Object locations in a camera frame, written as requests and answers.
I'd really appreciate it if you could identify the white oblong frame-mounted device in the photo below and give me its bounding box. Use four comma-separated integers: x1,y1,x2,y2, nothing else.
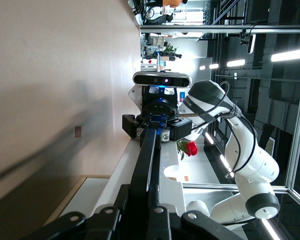
239,28,257,55

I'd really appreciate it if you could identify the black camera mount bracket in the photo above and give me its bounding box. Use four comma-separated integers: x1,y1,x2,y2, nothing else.
140,85,179,101

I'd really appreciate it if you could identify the white mounting plate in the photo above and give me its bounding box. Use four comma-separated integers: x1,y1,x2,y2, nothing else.
128,84,144,111

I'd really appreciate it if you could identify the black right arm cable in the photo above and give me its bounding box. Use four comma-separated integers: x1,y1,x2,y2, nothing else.
177,80,258,174

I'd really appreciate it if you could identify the green potted plant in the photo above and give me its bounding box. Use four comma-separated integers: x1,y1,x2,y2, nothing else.
163,42,183,62

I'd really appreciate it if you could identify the red rose with leaves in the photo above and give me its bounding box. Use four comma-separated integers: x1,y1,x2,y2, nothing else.
176,140,199,161

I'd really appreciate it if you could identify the aluminium frame post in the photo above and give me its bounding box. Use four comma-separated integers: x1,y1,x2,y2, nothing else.
284,62,300,208

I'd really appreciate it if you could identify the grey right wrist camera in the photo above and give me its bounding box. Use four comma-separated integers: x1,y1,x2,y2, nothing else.
132,71,193,89

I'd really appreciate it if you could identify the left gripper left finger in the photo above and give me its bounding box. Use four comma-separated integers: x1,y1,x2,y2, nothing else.
22,184,131,240

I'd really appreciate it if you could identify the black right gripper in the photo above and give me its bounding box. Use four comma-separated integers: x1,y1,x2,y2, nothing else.
121,98,193,143

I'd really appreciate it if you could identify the aluminium frame beam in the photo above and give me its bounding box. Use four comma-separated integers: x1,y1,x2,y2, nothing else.
139,24,300,34

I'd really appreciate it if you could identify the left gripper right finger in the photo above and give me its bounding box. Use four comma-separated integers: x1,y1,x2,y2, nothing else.
147,184,241,240

